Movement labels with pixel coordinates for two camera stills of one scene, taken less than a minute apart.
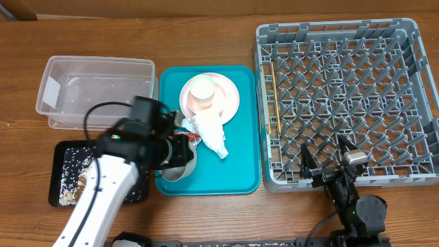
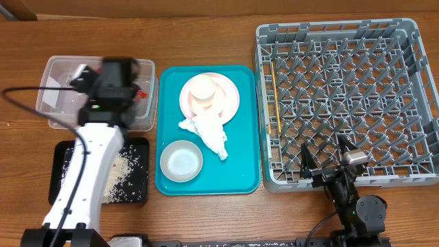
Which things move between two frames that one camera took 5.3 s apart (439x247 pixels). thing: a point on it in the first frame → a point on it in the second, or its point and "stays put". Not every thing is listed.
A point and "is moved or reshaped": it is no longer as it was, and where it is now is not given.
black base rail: x=303 y=243 stays put
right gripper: x=308 y=168 stays put
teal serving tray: x=239 y=172 stays put
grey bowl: x=174 y=173 is moved or reshaped
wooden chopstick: x=276 y=97 stays put
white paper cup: x=202 y=89 stays put
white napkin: x=210 y=127 stays put
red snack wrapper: x=193 y=137 → x=142 y=94
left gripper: x=181 y=151 → x=134 y=93
